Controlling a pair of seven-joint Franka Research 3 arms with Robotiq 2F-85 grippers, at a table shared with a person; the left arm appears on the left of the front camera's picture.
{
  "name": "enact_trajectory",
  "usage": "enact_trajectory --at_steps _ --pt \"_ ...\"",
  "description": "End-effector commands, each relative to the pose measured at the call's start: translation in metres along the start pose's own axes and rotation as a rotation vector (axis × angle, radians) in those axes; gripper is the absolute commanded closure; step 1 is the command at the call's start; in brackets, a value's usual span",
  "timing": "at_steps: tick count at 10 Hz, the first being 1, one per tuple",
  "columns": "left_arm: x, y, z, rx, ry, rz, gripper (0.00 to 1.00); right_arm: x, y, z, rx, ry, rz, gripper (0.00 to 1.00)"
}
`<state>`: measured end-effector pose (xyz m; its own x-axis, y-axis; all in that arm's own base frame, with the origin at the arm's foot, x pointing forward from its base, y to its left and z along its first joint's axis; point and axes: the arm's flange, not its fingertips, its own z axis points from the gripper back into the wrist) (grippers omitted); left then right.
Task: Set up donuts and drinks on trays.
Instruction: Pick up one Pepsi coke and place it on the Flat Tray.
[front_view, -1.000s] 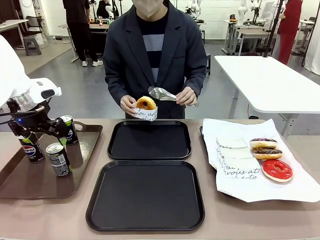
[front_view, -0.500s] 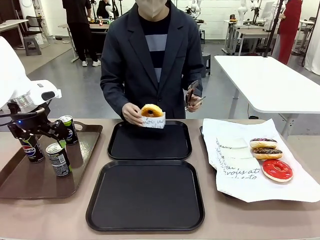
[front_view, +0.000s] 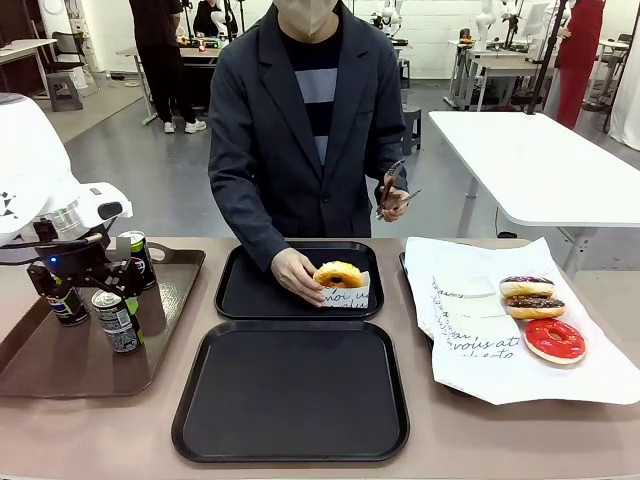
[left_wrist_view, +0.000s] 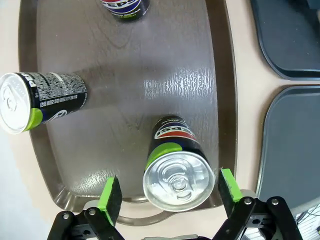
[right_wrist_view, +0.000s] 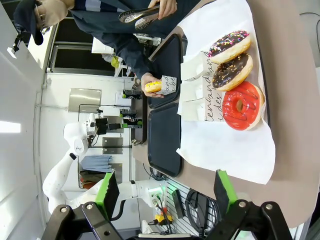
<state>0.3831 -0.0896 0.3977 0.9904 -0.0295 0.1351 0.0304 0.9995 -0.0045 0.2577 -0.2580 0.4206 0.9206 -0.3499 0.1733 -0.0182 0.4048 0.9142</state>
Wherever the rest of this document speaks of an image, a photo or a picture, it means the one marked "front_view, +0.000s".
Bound person in red dress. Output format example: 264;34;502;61
541;0;607;131

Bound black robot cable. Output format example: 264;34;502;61
0;237;104;266

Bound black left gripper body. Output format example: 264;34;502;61
42;241;110;290

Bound white curtain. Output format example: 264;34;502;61
608;0;640;151

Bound dark plastic stool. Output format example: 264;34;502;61
399;105;423;157

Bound large black tray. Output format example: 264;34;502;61
171;319;412;464

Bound person's left forearm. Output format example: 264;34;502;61
366;142;410;199

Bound standing person in black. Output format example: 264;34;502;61
128;0;208;135

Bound large white paper sheet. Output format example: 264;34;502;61
403;236;640;408

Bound white table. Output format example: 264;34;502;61
427;110;640;281

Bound metal serving tongs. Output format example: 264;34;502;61
375;159;423;222

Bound background table with robot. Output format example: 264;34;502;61
444;38;559;113

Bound black tray under paper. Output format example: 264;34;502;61
398;251;435;351

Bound yellow glazed donut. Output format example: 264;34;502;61
313;260;367;290

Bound small black tray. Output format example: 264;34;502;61
214;241;385;322

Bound black office chair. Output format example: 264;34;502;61
48;30;90;77

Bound person's left hand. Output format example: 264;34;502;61
377;184;412;224

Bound brown plastic tray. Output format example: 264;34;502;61
0;242;207;400

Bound person's right forearm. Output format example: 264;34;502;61
208;164;302;272

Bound person in dark blazer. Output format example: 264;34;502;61
207;0;412;274

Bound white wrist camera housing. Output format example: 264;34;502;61
78;182;134;222

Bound chocolate sprinkled donut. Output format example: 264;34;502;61
499;274;556;300
504;294;568;321

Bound black Pepsi can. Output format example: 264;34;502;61
91;288;145;355
117;230;158;291
47;285;92;328

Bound person's right hand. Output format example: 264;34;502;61
272;248;327;308

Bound background work table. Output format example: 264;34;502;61
116;45;222;126

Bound seated person in black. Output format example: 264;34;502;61
192;0;240;40

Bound beige face mask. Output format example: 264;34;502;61
276;0;338;39

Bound white desk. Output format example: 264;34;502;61
0;38;59;101

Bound black tripod pole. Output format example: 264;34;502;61
526;0;572;116

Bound grey plastic stool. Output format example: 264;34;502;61
46;72;84;113

